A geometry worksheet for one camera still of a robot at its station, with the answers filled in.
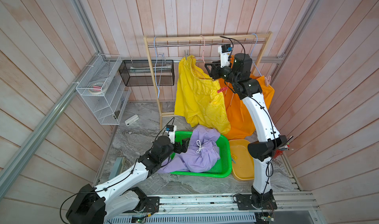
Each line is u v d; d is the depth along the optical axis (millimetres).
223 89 656
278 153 822
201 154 814
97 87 730
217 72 640
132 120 1050
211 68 648
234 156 880
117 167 799
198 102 939
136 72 1036
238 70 553
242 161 861
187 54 844
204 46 670
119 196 557
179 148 712
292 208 730
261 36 673
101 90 688
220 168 856
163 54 923
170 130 677
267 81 675
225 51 590
